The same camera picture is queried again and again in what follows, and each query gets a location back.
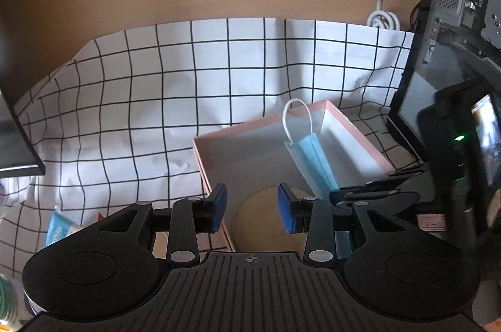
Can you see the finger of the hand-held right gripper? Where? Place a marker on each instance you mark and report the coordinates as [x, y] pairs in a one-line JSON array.
[[395, 179], [375, 198]]

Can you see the red packet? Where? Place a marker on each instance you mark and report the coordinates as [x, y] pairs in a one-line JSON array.
[[99, 216]]

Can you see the grey metal box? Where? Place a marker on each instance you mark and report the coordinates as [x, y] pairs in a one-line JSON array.
[[15, 144]]

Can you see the green lid jar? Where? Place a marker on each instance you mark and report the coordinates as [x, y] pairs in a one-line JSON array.
[[6, 300]]

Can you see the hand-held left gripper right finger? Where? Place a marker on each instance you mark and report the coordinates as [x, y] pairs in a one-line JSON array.
[[286, 210]]

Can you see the pink cardboard box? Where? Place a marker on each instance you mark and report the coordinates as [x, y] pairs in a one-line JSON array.
[[250, 152]]

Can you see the blue face mask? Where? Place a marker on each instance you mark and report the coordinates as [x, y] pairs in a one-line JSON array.
[[313, 156]]

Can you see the white black checkered cloth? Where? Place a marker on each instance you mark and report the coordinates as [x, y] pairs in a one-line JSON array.
[[137, 101]]

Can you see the blue white tissue packet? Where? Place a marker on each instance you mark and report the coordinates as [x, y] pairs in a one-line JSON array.
[[60, 228]]

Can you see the clear jar with tan lid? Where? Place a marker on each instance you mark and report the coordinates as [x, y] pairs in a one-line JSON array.
[[258, 222]]

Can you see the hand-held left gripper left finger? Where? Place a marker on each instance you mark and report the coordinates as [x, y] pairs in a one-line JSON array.
[[217, 208]]

